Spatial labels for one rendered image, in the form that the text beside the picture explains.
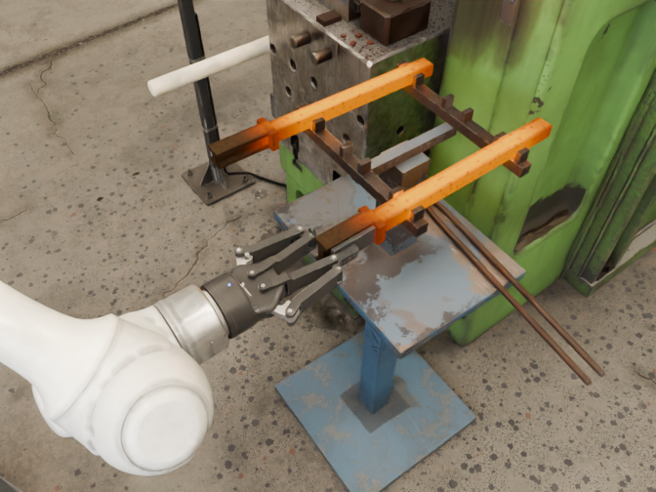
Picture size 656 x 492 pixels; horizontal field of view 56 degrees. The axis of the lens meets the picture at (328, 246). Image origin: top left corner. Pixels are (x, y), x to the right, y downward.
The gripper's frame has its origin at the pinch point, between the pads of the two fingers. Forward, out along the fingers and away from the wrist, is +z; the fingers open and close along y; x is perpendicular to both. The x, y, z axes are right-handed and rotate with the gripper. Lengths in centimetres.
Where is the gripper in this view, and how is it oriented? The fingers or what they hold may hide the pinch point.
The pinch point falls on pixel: (347, 237)
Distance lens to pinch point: 82.0
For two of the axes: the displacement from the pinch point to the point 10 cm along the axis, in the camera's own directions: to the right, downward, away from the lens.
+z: 8.0, -4.6, 3.8
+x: 0.0, -6.4, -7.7
